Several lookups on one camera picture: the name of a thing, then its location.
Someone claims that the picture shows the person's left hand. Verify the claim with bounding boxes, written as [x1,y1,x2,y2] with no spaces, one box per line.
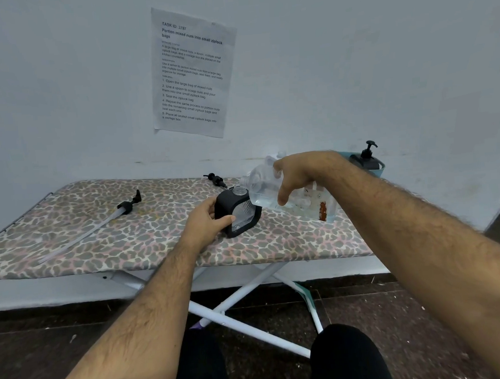
[176,195,238,256]

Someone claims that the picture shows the person's right hand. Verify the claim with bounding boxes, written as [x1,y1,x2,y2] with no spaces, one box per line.
[271,148,350,208]

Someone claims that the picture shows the black square dispenser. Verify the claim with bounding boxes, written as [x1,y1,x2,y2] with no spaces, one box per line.
[349,154,382,172]
[212,184,265,240]

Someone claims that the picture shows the transparent bottle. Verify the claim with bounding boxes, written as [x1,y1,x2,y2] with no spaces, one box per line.
[238,152,338,229]

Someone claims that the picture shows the small black pump head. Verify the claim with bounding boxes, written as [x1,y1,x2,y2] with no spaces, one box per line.
[359,139,379,160]
[203,171,230,191]

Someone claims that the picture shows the black pump with long tube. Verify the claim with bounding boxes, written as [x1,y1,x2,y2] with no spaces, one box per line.
[32,189,147,266]

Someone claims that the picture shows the person's right forearm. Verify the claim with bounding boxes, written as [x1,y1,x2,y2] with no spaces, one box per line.
[324,143,500,379]

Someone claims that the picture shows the person's left forearm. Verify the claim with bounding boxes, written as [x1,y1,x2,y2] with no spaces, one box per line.
[30,238,213,379]

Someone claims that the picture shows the person's left leg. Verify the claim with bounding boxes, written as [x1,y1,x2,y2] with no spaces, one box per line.
[165,325,232,379]

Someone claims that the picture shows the person's leg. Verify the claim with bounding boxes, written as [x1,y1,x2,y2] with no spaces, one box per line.
[165,325,232,379]
[307,320,397,379]

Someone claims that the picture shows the person's right leg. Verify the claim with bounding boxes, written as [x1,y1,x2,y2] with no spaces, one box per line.
[307,320,397,379]

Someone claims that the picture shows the teal plastic basket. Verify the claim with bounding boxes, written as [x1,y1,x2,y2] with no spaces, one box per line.
[337,147,386,183]

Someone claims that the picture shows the leopard print ironing board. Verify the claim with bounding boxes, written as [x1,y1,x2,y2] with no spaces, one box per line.
[0,155,451,283]

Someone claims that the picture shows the white ironing board legs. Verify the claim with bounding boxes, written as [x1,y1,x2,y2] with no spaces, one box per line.
[101,257,327,373]

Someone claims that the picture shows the printed paper sheet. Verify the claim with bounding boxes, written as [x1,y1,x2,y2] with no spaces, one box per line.
[144,1,245,143]

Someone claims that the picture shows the metal wire iron rest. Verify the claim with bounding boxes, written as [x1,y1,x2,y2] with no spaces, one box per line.
[0,192,57,242]

